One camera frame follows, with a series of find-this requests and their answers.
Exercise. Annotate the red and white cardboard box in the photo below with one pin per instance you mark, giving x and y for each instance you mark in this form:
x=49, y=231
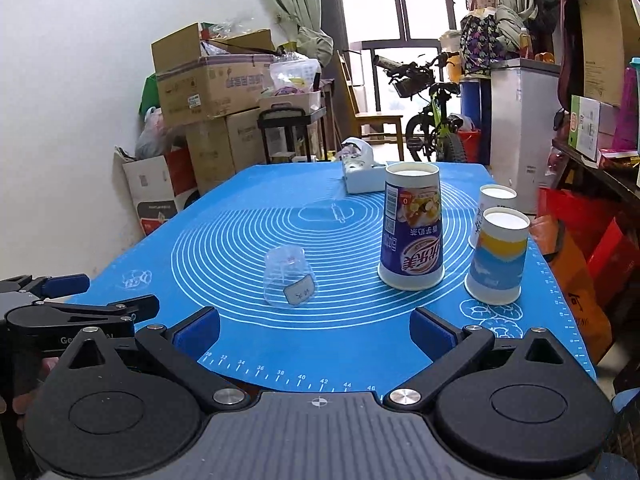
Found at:
x=160, y=195

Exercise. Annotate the blue barrel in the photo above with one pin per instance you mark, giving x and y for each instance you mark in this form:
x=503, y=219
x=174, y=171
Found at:
x=472, y=105

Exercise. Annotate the green bag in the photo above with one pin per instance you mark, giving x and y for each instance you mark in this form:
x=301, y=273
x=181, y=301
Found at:
x=148, y=92

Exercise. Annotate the green and white box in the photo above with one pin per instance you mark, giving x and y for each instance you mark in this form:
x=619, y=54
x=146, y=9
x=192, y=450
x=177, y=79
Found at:
x=590, y=127

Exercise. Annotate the pink and white plastic bag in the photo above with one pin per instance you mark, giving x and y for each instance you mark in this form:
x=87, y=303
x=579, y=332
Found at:
x=152, y=135

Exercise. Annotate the pink plastic bottle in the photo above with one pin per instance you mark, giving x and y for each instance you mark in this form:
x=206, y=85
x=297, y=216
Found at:
x=629, y=105

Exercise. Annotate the person's left hand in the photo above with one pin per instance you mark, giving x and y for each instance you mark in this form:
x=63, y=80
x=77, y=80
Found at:
x=48, y=365

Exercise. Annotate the dark window frame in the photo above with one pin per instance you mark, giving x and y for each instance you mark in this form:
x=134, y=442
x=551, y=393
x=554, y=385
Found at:
x=402, y=10

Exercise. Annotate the tall flat cardboard box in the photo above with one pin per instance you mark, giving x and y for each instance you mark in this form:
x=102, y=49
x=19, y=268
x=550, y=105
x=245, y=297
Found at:
x=602, y=45

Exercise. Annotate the red gift bag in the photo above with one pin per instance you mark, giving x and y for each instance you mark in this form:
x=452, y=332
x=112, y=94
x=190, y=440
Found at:
x=575, y=220

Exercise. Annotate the large open cardboard box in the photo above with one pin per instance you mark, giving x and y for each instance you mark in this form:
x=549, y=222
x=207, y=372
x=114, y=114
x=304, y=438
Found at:
x=210, y=87

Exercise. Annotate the clear plastic storage container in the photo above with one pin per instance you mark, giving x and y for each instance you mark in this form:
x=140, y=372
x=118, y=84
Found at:
x=295, y=80

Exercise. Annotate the tall purple paper cup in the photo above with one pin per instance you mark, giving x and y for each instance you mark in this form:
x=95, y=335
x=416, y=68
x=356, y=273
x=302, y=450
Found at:
x=411, y=260

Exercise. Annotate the clear plastic cup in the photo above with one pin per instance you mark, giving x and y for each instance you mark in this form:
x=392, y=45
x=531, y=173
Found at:
x=280, y=280

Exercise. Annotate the blue silicone baking mat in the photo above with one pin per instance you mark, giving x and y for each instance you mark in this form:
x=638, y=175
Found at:
x=240, y=240

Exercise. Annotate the wooden chair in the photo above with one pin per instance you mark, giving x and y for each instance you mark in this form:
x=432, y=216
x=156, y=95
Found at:
x=372, y=122

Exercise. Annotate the green and black bicycle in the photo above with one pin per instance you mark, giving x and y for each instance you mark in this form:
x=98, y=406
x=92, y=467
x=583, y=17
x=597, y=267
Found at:
x=440, y=110

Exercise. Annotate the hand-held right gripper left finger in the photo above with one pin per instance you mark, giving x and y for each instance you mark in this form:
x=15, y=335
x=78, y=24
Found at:
x=197, y=336

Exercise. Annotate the dark wooden shelf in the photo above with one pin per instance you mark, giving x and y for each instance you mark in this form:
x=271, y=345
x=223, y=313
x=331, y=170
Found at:
x=600, y=175

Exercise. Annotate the red bucket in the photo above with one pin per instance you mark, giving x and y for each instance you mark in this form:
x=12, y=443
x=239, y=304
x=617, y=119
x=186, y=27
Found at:
x=470, y=145

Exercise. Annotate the tied light green curtain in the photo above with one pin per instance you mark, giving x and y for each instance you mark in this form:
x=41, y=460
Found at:
x=515, y=5

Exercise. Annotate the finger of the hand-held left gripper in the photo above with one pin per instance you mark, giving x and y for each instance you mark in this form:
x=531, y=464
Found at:
x=120, y=306
x=65, y=284

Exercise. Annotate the black utility cart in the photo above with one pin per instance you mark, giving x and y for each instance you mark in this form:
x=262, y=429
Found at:
x=290, y=117

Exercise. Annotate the small white paper cup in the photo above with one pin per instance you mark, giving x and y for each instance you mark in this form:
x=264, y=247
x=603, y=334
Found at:
x=496, y=197

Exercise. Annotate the orange paper bag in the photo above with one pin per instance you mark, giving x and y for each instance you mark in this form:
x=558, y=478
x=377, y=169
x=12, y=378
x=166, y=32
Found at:
x=580, y=300

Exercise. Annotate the purple floral bag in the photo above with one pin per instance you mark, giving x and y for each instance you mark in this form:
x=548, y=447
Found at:
x=480, y=45

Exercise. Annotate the yellow and blue paper cup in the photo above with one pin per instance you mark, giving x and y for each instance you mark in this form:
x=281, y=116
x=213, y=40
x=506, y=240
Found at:
x=497, y=270

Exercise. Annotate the plain brown cardboard box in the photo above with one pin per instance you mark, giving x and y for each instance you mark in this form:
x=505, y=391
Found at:
x=225, y=145

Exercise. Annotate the white chest freezer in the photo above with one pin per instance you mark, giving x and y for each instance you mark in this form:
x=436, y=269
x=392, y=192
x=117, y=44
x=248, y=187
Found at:
x=520, y=125

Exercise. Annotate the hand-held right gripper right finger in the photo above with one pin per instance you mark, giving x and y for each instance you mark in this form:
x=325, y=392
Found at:
x=431, y=334

